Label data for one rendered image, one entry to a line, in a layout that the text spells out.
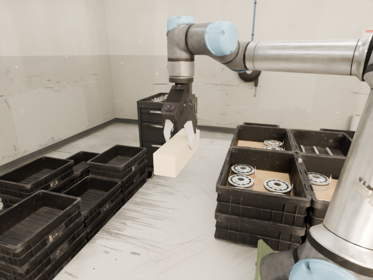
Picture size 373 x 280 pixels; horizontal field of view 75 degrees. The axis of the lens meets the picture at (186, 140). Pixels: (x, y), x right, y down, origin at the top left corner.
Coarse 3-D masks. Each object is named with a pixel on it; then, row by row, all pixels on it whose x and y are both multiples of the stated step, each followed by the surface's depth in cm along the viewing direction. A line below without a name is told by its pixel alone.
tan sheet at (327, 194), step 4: (332, 180) 107; (336, 180) 107; (332, 184) 103; (328, 188) 100; (332, 188) 100; (316, 192) 98; (320, 192) 98; (324, 192) 98; (328, 192) 98; (332, 192) 98; (316, 196) 95; (320, 196) 95; (324, 196) 95; (328, 196) 95
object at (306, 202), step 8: (272, 152) 112; (280, 152) 111; (288, 152) 111; (296, 160) 106; (224, 168) 95; (216, 184) 84; (304, 184) 84; (216, 192) 83; (224, 192) 82; (232, 192) 81; (240, 192) 80; (248, 192) 79; (256, 192) 79; (264, 192) 79; (304, 192) 80; (264, 200) 79; (272, 200) 78; (280, 200) 77; (288, 200) 76; (296, 200) 76; (304, 200) 75
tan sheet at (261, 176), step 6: (258, 174) 112; (264, 174) 112; (270, 174) 112; (276, 174) 112; (282, 174) 112; (288, 174) 112; (258, 180) 107; (264, 180) 107; (282, 180) 107; (288, 180) 107; (258, 186) 102
